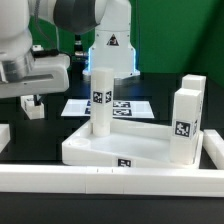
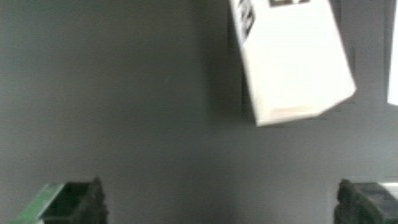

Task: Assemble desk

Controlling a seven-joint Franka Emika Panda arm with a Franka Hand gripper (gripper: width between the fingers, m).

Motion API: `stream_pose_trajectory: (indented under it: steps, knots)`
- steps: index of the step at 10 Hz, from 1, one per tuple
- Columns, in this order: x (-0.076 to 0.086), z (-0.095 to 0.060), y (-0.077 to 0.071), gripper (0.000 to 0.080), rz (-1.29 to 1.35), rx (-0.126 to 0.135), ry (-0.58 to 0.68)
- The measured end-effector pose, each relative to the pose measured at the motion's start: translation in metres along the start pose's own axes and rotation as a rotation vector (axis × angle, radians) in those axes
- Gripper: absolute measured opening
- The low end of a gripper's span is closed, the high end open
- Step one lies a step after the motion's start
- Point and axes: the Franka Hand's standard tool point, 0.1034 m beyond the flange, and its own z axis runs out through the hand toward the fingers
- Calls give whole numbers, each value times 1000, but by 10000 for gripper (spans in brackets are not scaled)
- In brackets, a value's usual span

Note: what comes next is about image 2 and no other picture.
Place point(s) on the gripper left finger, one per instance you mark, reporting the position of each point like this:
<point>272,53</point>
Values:
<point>67,203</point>

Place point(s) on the white marker sheet with tags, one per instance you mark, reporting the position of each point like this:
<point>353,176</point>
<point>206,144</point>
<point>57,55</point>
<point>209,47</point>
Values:
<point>392,72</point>

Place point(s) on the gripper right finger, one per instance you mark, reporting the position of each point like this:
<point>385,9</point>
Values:
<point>366,203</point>

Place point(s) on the white desk leg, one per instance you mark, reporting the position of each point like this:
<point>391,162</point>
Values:
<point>293,58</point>

